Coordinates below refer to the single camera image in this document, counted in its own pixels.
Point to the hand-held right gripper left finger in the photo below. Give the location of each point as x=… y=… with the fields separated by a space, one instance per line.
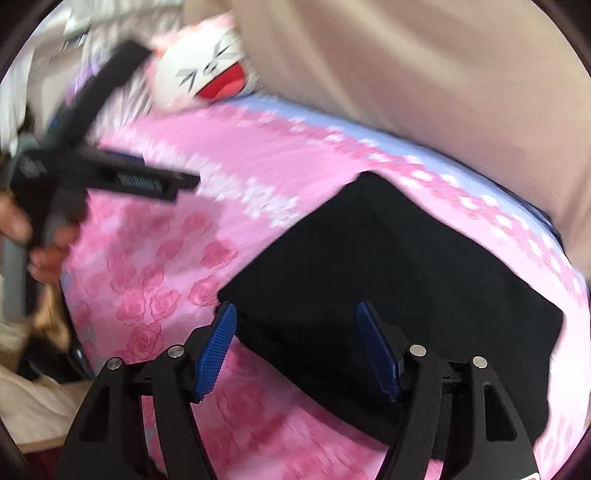
x=214 y=355

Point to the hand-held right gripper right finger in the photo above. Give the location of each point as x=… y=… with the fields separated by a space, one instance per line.
x=378 y=350

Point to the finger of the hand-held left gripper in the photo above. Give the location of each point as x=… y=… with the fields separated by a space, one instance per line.
x=104 y=92
x=138 y=177

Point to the black pants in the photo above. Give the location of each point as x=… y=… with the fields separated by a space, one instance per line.
x=392 y=254

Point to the person's left hand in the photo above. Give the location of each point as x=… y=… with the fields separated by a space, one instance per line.
x=51 y=258

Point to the pink rose print bedsheet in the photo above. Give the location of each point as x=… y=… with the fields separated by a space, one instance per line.
x=175 y=240

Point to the white cartoon face pillow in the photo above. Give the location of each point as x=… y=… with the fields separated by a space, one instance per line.
x=194 y=64

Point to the tan fuzzy cloth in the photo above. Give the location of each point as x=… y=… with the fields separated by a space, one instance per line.
x=51 y=314

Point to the cream cloth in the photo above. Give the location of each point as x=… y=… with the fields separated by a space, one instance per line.
x=32 y=401

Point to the beige padded headboard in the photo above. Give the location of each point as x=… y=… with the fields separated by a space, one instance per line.
x=415 y=69

